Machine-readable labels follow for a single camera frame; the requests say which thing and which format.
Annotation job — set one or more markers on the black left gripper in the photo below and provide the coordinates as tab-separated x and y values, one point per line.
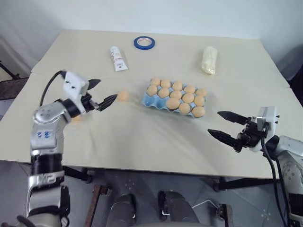
88	102

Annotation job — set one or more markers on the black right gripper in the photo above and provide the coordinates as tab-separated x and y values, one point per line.
249	136

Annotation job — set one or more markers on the brown egg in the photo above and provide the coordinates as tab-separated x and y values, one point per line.
189	89
198	111
165	83
77	120
123	95
201	92
175	94
163	92
177	85
184	108
155	81
199	100
188	97
152	89
173	103

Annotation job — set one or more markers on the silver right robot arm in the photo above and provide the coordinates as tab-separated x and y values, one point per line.
291	151

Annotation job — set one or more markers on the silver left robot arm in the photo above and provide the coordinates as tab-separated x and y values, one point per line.
45	123

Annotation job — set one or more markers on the blue egg carton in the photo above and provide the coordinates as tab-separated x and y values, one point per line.
149	100

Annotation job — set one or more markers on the white squeeze tube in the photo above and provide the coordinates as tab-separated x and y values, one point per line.
118	61

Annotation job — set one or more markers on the blue tape roll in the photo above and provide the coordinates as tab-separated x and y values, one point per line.
136	45

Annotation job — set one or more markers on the clear bag of pale contents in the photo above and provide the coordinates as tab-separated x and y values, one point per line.
209	60

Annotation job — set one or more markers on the dark furniture piece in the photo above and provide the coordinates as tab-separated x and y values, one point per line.
297	82

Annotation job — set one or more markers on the dark wooden rack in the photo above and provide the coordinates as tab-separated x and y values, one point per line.
9	85

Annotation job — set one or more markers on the dark rounded shape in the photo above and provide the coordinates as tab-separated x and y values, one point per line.
124	208
176	208

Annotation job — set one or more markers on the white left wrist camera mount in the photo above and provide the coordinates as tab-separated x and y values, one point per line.
73	85

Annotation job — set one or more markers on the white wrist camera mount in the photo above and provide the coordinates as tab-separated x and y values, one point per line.
268	118
73	85

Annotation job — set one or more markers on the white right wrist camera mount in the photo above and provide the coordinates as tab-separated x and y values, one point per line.
268	118

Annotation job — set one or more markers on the black table frame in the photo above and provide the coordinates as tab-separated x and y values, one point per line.
246	183

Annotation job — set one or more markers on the rusty metal post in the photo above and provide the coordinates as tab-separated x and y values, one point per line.
226	215
96	203

